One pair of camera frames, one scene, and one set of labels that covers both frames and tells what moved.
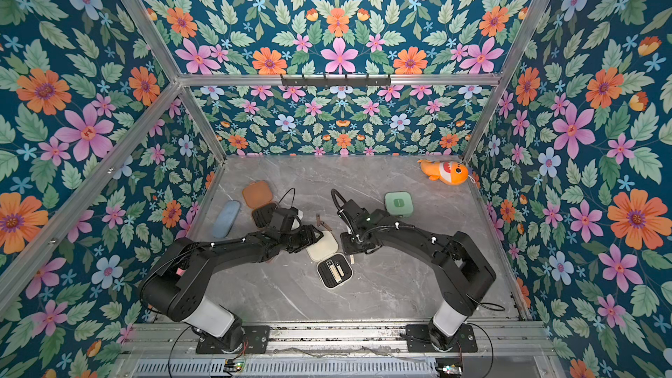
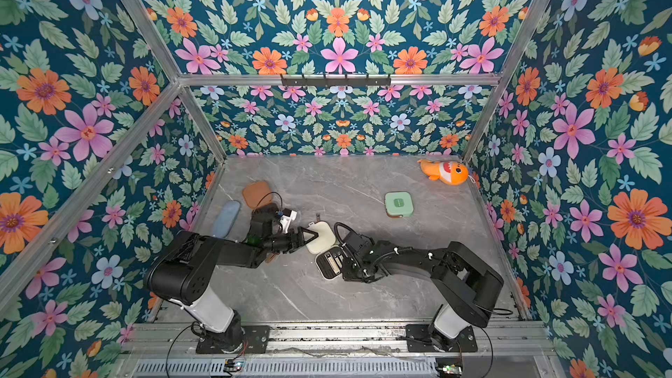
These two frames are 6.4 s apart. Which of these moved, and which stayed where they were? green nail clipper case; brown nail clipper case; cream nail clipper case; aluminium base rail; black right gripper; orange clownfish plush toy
Moved: black right gripper; cream nail clipper case
Stayed: brown nail clipper case; orange clownfish plush toy; aluminium base rail; green nail clipper case
